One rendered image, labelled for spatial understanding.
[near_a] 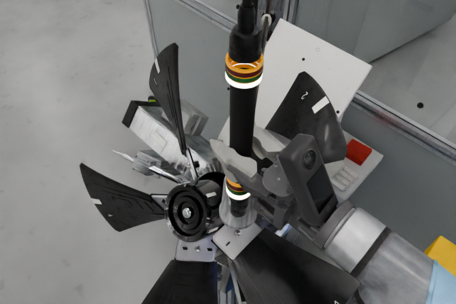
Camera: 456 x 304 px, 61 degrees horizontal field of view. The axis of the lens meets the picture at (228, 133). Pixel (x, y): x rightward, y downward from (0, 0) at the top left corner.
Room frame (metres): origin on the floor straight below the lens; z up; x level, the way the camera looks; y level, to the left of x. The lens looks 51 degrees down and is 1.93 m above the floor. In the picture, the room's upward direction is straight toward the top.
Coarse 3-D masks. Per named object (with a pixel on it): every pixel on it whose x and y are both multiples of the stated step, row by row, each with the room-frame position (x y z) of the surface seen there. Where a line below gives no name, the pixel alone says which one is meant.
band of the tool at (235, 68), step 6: (228, 54) 0.35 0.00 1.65; (228, 60) 0.34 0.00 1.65; (258, 60) 0.35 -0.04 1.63; (228, 66) 0.33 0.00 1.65; (234, 66) 0.36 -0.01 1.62; (240, 66) 0.36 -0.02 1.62; (246, 66) 0.36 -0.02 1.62; (252, 66) 0.36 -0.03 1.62; (258, 66) 0.33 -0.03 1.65; (228, 72) 0.33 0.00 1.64; (240, 72) 0.32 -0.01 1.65; (246, 72) 0.32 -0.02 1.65; (240, 78) 0.32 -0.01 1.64; (246, 78) 0.32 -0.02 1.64
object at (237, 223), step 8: (224, 200) 0.36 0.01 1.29; (248, 200) 0.36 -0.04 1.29; (224, 208) 0.34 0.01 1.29; (248, 208) 0.34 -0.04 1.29; (224, 216) 0.33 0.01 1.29; (232, 216) 0.33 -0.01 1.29; (248, 216) 0.33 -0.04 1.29; (232, 224) 0.31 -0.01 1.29; (240, 224) 0.31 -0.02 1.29; (248, 224) 0.31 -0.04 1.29
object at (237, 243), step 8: (216, 232) 0.34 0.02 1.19; (224, 232) 0.34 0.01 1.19; (232, 232) 0.35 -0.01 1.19; (248, 232) 0.35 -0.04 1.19; (256, 232) 0.35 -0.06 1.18; (216, 240) 0.33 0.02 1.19; (224, 240) 0.33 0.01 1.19; (232, 240) 0.33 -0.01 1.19; (240, 240) 0.33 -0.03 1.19; (248, 240) 0.33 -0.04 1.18; (224, 248) 0.31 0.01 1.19; (232, 248) 0.31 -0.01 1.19; (240, 248) 0.31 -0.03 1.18; (232, 256) 0.30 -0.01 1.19
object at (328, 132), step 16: (304, 80) 0.55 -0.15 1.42; (288, 96) 0.55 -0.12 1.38; (320, 96) 0.49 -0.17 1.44; (288, 112) 0.50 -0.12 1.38; (304, 112) 0.48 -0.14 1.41; (320, 112) 0.46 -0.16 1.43; (272, 128) 0.49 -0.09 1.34; (288, 128) 0.46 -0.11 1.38; (304, 128) 0.44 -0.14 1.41; (320, 128) 0.42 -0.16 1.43; (336, 128) 0.41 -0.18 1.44; (320, 144) 0.40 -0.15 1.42; (336, 144) 0.38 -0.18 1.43; (256, 160) 0.43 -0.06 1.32; (336, 160) 0.36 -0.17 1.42
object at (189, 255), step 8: (200, 240) 0.36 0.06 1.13; (208, 240) 0.36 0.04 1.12; (176, 248) 0.34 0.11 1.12; (192, 248) 0.34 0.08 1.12; (200, 248) 0.34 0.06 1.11; (176, 256) 0.32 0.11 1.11; (184, 256) 0.33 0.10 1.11; (192, 256) 0.33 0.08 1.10; (200, 256) 0.33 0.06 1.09; (208, 256) 0.33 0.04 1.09
